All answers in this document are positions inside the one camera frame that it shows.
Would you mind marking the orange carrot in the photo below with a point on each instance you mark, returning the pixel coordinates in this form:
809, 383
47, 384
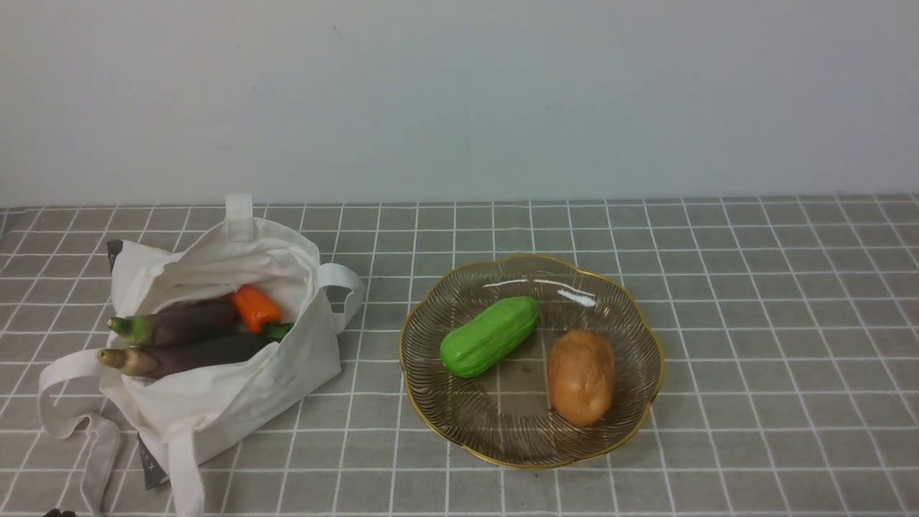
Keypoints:
260, 314

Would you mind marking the purple eggplant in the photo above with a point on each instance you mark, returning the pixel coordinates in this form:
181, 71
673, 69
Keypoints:
184, 323
157, 362

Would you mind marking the brown potato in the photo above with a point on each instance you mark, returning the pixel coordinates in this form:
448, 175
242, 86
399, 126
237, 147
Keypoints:
582, 376

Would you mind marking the white cloth tote bag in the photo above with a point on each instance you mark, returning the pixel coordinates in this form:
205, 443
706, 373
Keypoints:
187, 418

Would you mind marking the gold-rimmed glass plate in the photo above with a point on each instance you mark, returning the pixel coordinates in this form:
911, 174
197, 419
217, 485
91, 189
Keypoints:
504, 416

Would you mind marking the green cucumber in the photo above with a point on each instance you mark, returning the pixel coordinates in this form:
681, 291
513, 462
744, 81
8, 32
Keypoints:
477, 346

